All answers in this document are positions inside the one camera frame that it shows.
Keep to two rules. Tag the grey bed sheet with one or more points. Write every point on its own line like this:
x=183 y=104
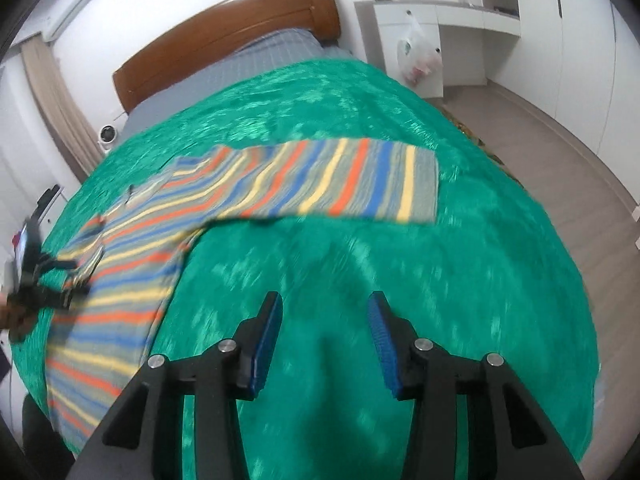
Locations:
x=200 y=85

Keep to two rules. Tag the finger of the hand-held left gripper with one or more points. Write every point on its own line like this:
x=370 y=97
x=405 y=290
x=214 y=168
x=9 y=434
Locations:
x=67 y=297
x=62 y=263

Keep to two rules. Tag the small white fan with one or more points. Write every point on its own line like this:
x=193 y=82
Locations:
x=107 y=136

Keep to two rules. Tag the black object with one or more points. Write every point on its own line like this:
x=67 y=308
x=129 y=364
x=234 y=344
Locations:
x=40 y=430

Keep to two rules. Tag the grey checked pillow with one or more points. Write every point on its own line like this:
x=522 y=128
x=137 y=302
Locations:
x=285 y=40

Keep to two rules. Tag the green plush blanket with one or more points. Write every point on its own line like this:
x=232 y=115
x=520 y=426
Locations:
x=350 y=270

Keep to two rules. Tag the striped knit sweater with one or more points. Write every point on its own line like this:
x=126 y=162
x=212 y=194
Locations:
x=320 y=182

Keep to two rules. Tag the white wardrobe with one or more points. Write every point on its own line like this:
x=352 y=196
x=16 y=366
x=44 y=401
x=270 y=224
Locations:
x=575 y=50

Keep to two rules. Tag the white shelf unit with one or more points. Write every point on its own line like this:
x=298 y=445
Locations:
x=20 y=175

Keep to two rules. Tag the white built-in desk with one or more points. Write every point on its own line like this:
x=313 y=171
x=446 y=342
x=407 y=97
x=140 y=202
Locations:
x=460 y=20

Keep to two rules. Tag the wooden bed headboard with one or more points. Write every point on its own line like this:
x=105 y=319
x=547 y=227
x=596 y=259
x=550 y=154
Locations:
x=225 y=25

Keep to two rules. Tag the beige curtain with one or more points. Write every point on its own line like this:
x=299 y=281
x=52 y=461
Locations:
x=60 y=105

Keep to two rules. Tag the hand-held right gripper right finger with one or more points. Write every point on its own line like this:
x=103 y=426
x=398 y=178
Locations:
x=382 y=355

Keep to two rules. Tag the white air conditioner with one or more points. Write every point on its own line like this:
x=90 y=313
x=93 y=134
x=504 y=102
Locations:
x=75 y=5

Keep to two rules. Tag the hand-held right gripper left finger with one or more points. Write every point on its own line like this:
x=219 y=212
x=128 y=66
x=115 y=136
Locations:
x=264 y=355

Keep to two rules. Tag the white plastic bag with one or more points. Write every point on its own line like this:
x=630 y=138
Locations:
x=420 y=55

